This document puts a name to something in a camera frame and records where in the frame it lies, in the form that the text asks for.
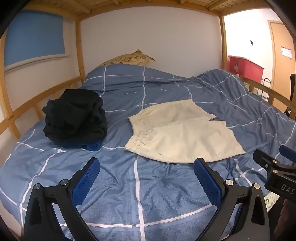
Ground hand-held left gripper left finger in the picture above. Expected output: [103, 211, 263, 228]
[24, 157, 100, 241]

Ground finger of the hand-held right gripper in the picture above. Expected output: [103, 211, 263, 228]
[279, 145, 296, 159]
[253, 148, 296, 178]

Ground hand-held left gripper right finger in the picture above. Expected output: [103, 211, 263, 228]
[193, 158, 270, 241]

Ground cream pants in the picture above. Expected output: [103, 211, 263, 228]
[125, 98, 246, 164]

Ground person's right hand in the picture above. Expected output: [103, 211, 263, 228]
[279, 199, 296, 232]

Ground green patterned cloth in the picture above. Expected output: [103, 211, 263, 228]
[264, 192, 281, 212]

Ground dark blue garment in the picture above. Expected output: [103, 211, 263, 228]
[80, 139, 102, 151]

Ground blue checked duvet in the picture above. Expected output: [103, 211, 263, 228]
[0, 64, 296, 241]

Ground pile of black clothes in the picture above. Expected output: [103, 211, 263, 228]
[43, 89, 108, 147]

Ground wooden door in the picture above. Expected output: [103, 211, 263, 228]
[268, 20, 296, 114]

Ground red storage box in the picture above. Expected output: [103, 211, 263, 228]
[228, 55, 265, 84]

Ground brown patterned pillow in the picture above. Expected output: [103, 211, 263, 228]
[97, 49, 155, 67]

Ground blue window blind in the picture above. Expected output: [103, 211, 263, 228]
[5, 10, 68, 68]

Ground black wire rack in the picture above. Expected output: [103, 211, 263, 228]
[261, 78, 271, 102]

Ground wall calendar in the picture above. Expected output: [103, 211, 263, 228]
[280, 46, 293, 59]

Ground wooden bunk bed frame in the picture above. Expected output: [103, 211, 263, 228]
[0, 0, 296, 241]

